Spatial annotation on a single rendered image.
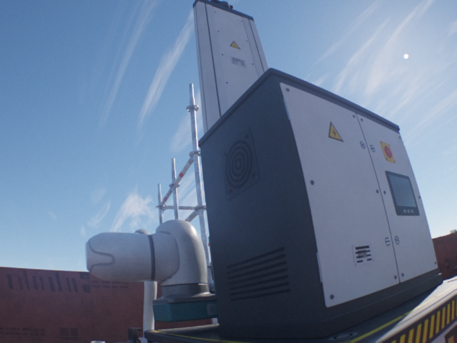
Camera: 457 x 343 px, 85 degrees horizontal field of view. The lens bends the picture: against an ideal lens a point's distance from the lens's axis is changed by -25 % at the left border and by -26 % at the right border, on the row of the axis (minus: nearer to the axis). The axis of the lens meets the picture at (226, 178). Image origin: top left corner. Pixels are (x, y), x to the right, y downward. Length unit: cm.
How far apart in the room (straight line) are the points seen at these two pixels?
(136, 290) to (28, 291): 89
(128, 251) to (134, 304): 159
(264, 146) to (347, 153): 19
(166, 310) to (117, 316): 158
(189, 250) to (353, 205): 54
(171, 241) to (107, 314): 160
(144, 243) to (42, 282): 168
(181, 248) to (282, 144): 51
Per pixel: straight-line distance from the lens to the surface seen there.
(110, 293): 250
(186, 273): 96
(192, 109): 311
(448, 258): 581
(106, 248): 95
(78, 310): 250
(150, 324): 153
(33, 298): 255
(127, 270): 95
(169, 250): 96
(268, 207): 60
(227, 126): 76
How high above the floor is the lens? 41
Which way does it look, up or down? 22 degrees up
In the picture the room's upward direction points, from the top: 7 degrees counter-clockwise
